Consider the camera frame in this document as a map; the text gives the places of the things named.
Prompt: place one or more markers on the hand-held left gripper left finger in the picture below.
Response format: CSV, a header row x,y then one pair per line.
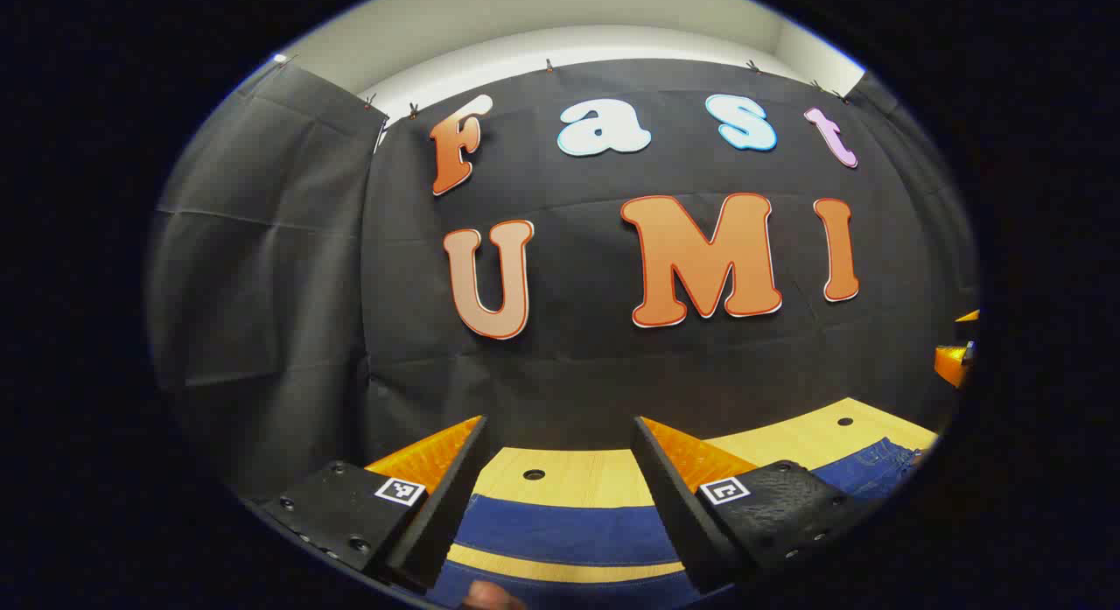
x,y
451,505

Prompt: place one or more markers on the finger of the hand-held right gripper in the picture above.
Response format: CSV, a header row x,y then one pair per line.
x,y
969,316
952,365

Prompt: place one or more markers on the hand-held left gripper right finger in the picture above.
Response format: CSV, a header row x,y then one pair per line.
x,y
674,514

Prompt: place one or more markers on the blue jeans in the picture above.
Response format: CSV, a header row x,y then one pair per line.
x,y
560,531

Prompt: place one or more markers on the black backdrop cloth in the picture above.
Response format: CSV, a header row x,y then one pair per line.
x,y
569,374

